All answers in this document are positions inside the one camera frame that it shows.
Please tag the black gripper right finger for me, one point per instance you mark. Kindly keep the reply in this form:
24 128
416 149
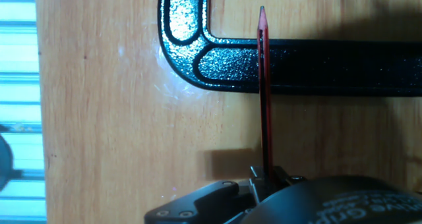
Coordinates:
282 178

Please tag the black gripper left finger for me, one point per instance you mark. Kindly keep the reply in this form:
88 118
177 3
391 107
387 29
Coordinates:
204 204

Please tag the red pencil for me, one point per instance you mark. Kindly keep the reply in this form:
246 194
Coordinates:
264 102

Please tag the black C-clamp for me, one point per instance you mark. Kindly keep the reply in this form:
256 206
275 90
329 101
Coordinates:
230 66

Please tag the wooden board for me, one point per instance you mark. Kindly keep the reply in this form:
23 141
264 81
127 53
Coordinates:
115 118

